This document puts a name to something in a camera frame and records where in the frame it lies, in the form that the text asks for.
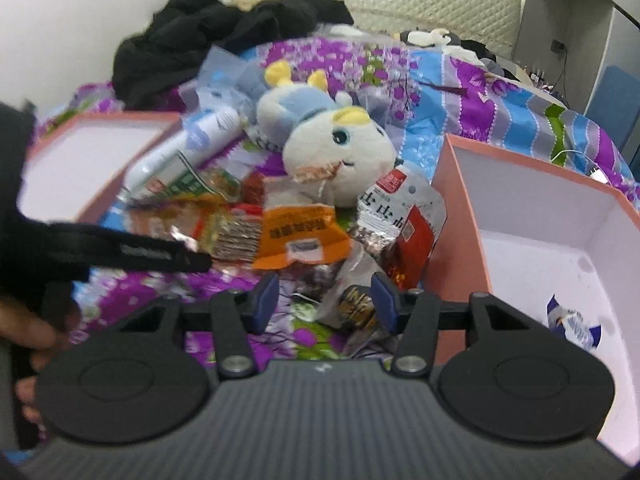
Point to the person's left hand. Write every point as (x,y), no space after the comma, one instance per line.
(35,327)

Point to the blue white plush toy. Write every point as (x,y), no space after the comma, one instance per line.
(320,145)

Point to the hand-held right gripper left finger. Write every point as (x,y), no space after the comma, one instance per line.
(264,305)

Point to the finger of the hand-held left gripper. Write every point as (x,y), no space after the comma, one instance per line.
(140,252)

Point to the blue white snack wrapper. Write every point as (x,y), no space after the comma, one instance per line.
(575,325)

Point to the dark cloth pile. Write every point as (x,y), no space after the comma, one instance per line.
(487,57)

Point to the purple floral bedsheet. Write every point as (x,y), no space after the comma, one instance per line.
(500,95)

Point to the pink cardboard box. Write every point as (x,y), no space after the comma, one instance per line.
(530,200)
(85,160)

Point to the brown cracker snack packet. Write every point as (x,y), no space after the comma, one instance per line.
(235,237)

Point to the orange snack packet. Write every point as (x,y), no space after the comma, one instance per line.
(295,225)

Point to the white cabinet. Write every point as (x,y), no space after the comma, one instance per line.
(565,5)

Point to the black clothing pile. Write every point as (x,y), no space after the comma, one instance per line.
(185,35)

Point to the green white snack packet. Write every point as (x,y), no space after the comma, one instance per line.
(185,182)

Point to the wall socket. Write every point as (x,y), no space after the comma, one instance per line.
(557,45)

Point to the clear packet of dark snacks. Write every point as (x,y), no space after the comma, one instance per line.
(345,280)

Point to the black white plush toy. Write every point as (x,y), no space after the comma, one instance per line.
(430,37)

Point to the white tube bottle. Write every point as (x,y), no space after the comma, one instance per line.
(205,132)

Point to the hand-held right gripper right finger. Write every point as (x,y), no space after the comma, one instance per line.
(384,305)

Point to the red white snack packet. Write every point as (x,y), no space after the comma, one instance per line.
(395,200)

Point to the blue padded board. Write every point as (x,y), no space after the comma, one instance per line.
(615,105)

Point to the pale blue plastic bag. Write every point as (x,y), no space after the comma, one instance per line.
(225,75)

